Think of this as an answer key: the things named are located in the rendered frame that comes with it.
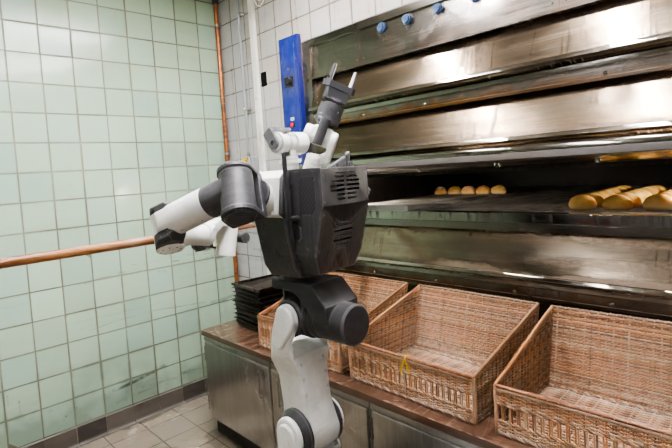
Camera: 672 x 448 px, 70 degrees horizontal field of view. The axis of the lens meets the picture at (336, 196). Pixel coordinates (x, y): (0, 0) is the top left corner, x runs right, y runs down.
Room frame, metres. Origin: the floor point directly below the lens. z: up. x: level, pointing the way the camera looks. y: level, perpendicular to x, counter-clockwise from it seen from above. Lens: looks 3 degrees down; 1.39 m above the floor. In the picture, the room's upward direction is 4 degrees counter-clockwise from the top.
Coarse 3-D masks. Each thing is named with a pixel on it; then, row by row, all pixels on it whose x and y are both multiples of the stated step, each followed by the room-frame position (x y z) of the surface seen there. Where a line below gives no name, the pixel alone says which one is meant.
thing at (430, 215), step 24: (384, 216) 2.32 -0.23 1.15; (408, 216) 2.21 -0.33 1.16; (432, 216) 2.12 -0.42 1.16; (456, 216) 2.03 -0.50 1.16; (480, 216) 1.95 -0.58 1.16; (504, 216) 1.88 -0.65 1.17; (528, 216) 1.81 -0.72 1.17; (552, 216) 1.75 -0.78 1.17; (576, 216) 1.69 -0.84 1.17; (600, 216) 1.63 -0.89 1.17; (624, 216) 1.58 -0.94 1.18; (648, 216) 1.53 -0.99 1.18
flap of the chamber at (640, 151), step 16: (624, 144) 1.44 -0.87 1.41; (640, 144) 1.41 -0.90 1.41; (656, 144) 1.38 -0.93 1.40; (416, 160) 1.99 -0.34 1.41; (432, 160) 1.93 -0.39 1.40; (448, 160) 1.88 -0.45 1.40; (464, 160) 1.83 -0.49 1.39; (480, 160) 1.78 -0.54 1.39; (496, 160) 1.74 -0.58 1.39; (512, 160) 1.71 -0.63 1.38; (528, 160) 1.70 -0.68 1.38; (544, 160) 1.68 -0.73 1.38; (560, 160) 1.67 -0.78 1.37; (576, 160) 1.65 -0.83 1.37; (592, 160) 1.64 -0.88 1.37; (608, 160) 1.62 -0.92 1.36; (624, 160) 1.61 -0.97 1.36
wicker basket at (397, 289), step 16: (336, 272) 2.53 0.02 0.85; (352, 288) 2.43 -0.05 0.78; (368, 288) 2.36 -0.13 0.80; (384, 288) 2.28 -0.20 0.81; (400, 288) 2.16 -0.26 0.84; (368, 304) 2.34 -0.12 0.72; (384, 304) 2.08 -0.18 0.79; (272, 320) 2.18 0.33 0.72; (336, 352) 1.89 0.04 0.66; (336, 368) 1.89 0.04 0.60
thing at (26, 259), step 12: (240, 228) 1.89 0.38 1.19; (120, 240) 1.58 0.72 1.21; (132, 240) 1.60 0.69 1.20; (144, 240) 1.62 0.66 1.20; (48, 252) 1.43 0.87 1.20; (60, 252) 1.45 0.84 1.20; (72, 252) 1.47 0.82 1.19; (84, 252) 1.49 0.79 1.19; (96, 252) 1.52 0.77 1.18; (0, 264) 1.34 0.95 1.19; (12, 264) 1.36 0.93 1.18; (24, 264) 1.38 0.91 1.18
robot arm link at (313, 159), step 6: (330, 138) 1.71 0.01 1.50; (336, 138) 1.72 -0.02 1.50; (330, 144) 1.71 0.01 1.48; (330, 150) 1.72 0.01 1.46; (306, 156) 1.77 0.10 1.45; (312, 156) 1.77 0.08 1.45; (318, 156) 1.79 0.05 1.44; (324, 156) 1.73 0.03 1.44; (330, 156) 1.73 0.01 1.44; (306, 162) 1.76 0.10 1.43; (312, 162) 1.75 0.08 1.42; (318, 162) 1.74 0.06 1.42; (324, 162) 1.74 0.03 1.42
